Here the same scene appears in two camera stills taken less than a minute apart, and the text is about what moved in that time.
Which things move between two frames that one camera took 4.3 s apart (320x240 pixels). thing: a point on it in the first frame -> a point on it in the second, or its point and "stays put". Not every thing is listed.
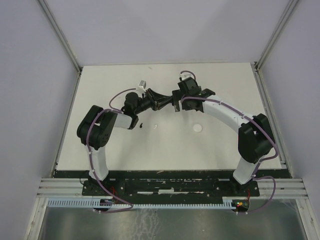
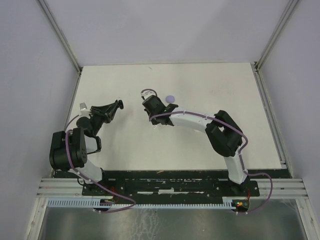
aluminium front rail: x=58 y=188 stays put
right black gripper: x=177 y=95 -> x=154 y=122
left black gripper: x=162 y=100 -> x=106 y=112
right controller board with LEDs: x=240 y=204 stays put
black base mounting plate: x=171 y=185 stays put
